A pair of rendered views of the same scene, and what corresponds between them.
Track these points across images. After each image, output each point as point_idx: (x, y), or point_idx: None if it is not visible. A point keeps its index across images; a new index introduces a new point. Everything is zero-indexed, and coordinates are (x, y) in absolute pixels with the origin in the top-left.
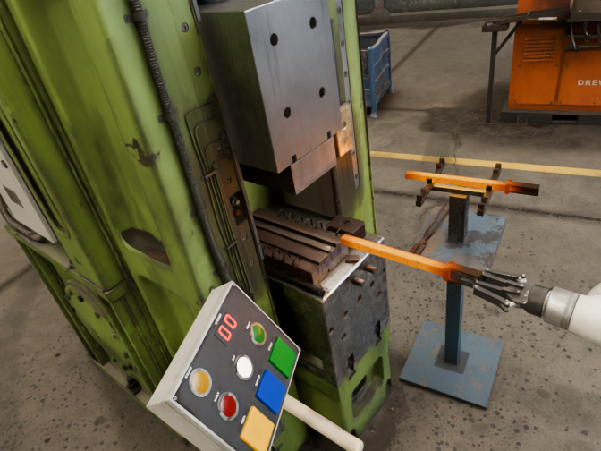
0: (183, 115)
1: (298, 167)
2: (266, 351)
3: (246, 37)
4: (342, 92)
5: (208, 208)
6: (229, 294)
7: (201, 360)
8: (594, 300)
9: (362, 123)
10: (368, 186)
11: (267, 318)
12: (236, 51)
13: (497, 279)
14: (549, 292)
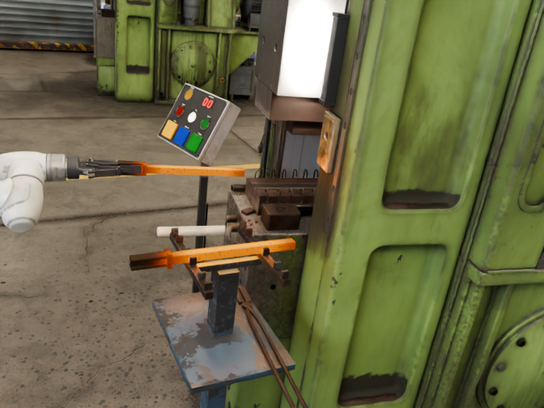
0: None
1: (258, 86)
2: (197, 131)
3: None
4: (342, 107)
5: None
6: (222, 100)
7: (196, 92)
8: (36, 153)
9: (350, 173)
10: (335, 258)
11: (212, 130)
12: None
13: (105, 166)
14: (66, 159)
